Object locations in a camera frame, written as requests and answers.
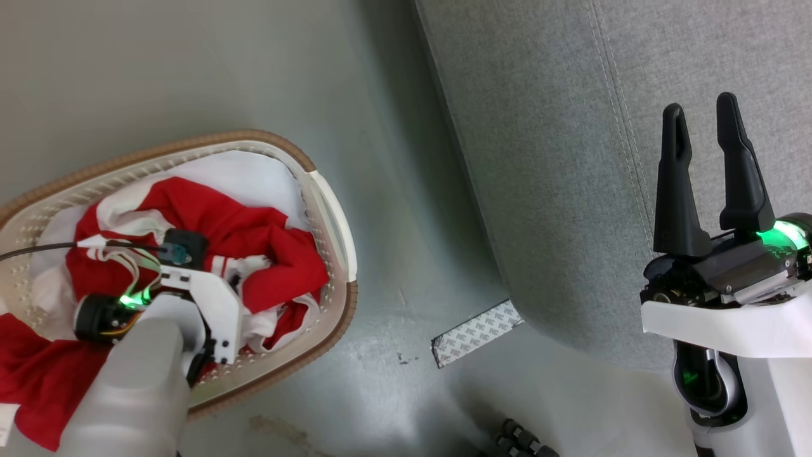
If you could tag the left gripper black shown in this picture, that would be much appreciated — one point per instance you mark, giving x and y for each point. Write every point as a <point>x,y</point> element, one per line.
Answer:
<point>101,317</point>

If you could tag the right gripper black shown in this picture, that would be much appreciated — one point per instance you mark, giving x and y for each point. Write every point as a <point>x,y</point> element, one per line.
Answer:
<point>729,266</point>

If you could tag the red and white garment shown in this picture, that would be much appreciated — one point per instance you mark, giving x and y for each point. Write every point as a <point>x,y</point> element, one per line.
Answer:
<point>254,235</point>

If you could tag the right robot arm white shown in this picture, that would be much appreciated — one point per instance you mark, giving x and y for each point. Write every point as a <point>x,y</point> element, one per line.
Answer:
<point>761,381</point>

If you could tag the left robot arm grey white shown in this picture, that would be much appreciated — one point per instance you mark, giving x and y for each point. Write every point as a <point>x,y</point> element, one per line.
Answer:
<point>136,393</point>

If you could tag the white laundry basket brown rim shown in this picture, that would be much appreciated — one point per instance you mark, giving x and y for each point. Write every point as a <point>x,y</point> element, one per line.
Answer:
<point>330,222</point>

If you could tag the red cloth with white label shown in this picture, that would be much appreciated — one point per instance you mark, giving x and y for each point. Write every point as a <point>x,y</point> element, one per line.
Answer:
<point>38,374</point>

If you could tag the grey fabric sofa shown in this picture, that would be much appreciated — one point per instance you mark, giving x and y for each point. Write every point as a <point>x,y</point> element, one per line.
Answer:
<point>571,158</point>

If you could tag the grey patterned tape strip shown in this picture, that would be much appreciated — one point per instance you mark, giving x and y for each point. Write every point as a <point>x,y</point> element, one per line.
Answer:
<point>477,333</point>

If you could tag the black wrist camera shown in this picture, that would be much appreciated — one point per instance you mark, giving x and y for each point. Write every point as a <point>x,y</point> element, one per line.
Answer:
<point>185,249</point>

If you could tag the white camera bracket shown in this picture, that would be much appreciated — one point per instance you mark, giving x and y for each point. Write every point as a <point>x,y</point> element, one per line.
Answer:
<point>216,304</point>

